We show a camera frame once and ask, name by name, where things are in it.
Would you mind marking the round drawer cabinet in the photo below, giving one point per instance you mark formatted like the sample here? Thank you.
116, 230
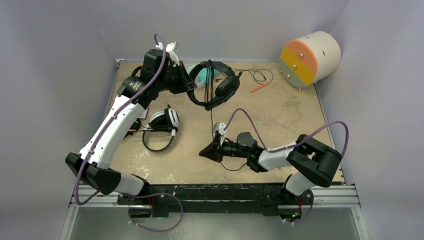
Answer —
310, 58

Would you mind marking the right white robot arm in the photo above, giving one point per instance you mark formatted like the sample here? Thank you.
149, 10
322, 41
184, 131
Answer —
316, 163

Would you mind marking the black headphones with cable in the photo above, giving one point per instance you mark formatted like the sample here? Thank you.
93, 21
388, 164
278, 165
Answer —
133, 128

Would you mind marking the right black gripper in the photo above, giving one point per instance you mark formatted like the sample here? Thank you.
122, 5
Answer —
213, 151

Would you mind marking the pink orange stick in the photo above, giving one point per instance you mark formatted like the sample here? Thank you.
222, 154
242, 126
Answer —
260, 87

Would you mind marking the black wired earbuds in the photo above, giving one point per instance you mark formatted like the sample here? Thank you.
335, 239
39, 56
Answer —
259, 75

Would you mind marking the teal cat ear headphones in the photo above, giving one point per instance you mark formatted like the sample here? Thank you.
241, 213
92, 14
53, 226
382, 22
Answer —
201, 79

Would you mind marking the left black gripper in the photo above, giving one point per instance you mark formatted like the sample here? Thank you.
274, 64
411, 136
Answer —
185, 83

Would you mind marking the black headphones with pink mic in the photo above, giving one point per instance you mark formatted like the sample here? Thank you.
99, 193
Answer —
214, 96

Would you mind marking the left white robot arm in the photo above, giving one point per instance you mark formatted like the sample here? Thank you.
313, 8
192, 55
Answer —
161, 71

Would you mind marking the white and black headphones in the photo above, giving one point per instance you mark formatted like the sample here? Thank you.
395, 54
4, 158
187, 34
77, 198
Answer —
162, 121

